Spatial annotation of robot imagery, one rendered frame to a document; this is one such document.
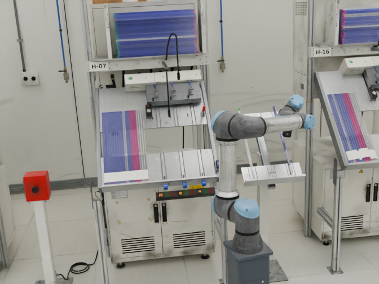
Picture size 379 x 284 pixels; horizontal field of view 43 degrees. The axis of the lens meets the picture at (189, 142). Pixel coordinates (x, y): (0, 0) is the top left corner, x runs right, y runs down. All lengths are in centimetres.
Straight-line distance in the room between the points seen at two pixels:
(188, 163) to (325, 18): 140
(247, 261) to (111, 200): 114
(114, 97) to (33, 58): 168
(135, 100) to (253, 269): 133
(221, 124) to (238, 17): 252
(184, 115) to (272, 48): 194
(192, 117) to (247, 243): 101
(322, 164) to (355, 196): 34
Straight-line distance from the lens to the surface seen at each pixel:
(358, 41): 339
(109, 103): 309
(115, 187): 278
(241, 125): 218
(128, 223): 321
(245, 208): 227
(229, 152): 229
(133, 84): 307
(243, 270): 236
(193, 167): 283
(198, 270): 329
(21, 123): 479
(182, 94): 304
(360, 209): 355
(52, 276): 322
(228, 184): 234
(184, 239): 328
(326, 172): 335
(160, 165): 283
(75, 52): 460
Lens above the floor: 170
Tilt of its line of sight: 16 degrees down
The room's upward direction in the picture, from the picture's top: 3 degrees counter-clockwise
